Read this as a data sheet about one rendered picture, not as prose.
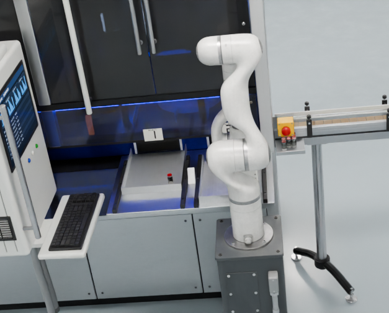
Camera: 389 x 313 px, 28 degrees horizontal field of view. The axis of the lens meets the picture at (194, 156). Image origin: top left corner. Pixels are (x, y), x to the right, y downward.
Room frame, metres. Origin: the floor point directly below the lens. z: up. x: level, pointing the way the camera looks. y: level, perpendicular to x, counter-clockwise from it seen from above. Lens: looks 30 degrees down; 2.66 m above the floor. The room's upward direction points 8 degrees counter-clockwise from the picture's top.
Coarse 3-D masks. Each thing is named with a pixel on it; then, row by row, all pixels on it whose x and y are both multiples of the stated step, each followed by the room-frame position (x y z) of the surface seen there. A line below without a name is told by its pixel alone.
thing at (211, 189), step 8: (208, 168) 2.95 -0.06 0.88; (200, 176) 2.83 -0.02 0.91; (208, 176) 2.88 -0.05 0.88; (216, 176) 2.87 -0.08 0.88; (200, 184) 2.78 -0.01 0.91; (208, 184) 2.81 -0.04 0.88; (216, 184) 2.81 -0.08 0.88; (224, 184) 2.80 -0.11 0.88; (200, 192) 2.74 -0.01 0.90; (208, 192) 2.76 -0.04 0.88; (216, 192) 2.75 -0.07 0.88; (224, 192) 2.74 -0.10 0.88; (200, 200) 2.68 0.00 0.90; (208, 200) 2.68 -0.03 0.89; (216, 200) 2.67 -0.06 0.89; (224, 200) 2.67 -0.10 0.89
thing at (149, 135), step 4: (160, 128) 3.07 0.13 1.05; (144, 132) 3.08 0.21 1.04; (148, 132) 3.08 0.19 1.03; (152, 132) 3.07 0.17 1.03; (156, 132) 3.07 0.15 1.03; (160, 132) 3.07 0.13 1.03; (144, 136) 3.08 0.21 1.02; (148, 136) 3.08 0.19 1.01; (152, 136) 3.07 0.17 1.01; (156, 136) 3.07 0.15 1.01; (160, 136) 3.07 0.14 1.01; (148, 140) 3.08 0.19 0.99; (152, 140) 3.07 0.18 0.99
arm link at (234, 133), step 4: (232, 128) 2.63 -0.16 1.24; (236, 128) 2.62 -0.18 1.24; (232, 132) 2.61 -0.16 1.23; (236, 132) 2.60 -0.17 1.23; (240, 132) 2.60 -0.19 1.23; (228, 136) 2.63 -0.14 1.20; (232, 136) 2.62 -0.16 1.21; (236, 136) 2.60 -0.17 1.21; (240, 136) 2.60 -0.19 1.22; (244, 136) 2.60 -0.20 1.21
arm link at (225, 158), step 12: (216, 144) 2.44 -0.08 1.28; (228, 144) 2.43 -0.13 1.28; (240, 144) 2.42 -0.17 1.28; (216, 156) 2.40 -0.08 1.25; (228, 156) 2.39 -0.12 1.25; (240, 156) 2.39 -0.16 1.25; (216, 168) 2.39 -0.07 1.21; (228, 168) 2.39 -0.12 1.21; (240, 168) 2.39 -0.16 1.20; (228, 180) 2.39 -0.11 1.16; (240, 180) 2.42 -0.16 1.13; (252, 180) 2.43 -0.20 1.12; (228, 192) 2.43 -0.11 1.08; (240, 192) 2.38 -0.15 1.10; (252, 192) 2.39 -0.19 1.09; (240, 204) 2.39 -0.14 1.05
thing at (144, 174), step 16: (128, 160) 3.06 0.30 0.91; (144, 160) 3.10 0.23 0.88; (160, 160) 3.08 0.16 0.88; (176, 160) 3.06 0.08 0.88; (128, 176) 2.97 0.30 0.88; (144, 176) 2.95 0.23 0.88; (160, 176) 2.94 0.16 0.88; (176, 176) 2.92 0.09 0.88; (128, 192) 2.83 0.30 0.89; (144, 192) 2.82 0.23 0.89
